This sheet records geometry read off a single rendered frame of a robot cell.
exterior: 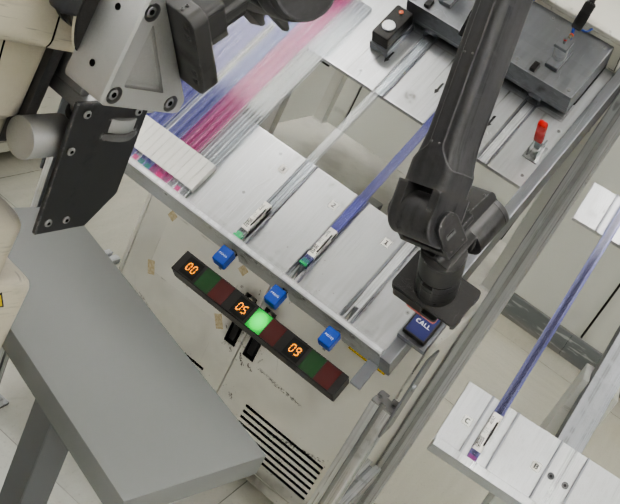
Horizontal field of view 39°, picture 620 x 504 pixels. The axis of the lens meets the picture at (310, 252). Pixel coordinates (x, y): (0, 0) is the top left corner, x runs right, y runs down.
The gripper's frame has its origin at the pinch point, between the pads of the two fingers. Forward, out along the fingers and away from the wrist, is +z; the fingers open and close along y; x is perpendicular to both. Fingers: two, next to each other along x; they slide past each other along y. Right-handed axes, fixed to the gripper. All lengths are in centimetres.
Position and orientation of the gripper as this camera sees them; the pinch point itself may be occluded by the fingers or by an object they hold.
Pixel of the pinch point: (430, 314)
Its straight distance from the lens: 126.1
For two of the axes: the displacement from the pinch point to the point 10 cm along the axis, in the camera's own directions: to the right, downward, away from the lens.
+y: -7.6, -5.6, 3.2
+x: -6.4, 6.9, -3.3
